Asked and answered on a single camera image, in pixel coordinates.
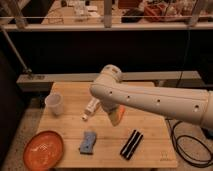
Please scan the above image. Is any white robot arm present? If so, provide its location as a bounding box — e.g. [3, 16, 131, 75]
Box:
[90, 65, 213, 130]

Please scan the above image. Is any orange plate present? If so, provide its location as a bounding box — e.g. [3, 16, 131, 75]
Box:
[23, 131, 64, 171]

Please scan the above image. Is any grey horizontal beam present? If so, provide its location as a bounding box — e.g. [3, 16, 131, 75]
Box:
[17, 71, 204, 92]

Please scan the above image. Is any black white striped block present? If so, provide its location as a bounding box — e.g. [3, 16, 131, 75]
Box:
[120, 130, 143, 160]

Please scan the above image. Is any orange carrot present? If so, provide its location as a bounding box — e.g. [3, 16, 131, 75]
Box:
[117, 105, 125, 124]

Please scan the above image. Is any black cable on floor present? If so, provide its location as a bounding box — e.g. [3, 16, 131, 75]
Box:
[167, 118, 213, 169]

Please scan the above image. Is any white tube with cap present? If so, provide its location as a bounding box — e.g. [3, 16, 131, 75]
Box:
[82, 97, 100, 121]

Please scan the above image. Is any translucent plastic cup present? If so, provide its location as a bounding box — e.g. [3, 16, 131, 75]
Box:
[45, 93, 63, 116]

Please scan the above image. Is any metal diagonal strut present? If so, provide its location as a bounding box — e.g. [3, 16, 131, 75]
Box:
[0, 26, 33, 77]

